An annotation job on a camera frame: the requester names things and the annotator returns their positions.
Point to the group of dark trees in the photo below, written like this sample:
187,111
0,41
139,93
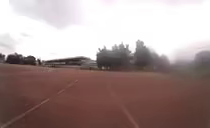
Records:
126,57

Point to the low flat-roofed building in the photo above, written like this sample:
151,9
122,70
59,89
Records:
71,61

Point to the row of distant trees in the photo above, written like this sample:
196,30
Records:
19,59

